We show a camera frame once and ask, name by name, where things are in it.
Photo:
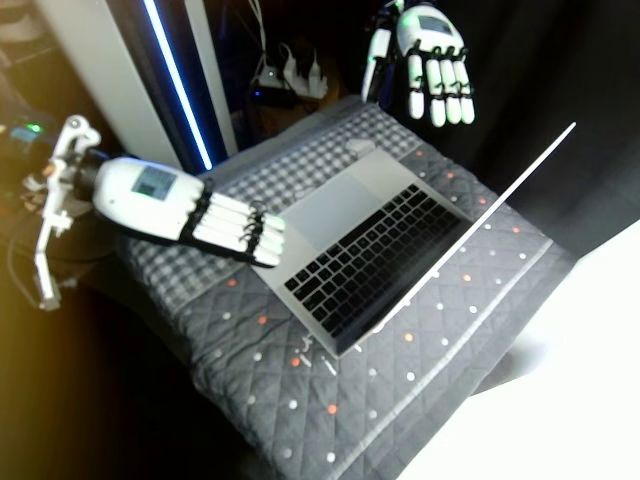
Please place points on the silver laptop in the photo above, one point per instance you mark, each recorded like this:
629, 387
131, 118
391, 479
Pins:
365, 245

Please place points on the white power strip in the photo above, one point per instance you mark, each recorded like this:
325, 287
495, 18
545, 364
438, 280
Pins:
295, 85

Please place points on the grey quilt with dots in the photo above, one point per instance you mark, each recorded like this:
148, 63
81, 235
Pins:
320, 400

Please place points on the black cloth backdrop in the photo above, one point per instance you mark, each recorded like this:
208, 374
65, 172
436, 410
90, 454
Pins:
550, 100

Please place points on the blue light strip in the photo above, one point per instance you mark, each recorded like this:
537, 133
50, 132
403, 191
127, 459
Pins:
175, 80

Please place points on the white board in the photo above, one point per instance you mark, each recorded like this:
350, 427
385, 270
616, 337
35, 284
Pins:
560, 380

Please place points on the white plug adapter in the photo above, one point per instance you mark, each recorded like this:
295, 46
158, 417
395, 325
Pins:
315, 67
290, 62

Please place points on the white column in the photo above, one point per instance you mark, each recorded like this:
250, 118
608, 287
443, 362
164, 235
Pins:
125, 75

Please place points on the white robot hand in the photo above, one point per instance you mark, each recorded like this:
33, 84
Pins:
430, 45
150, 200

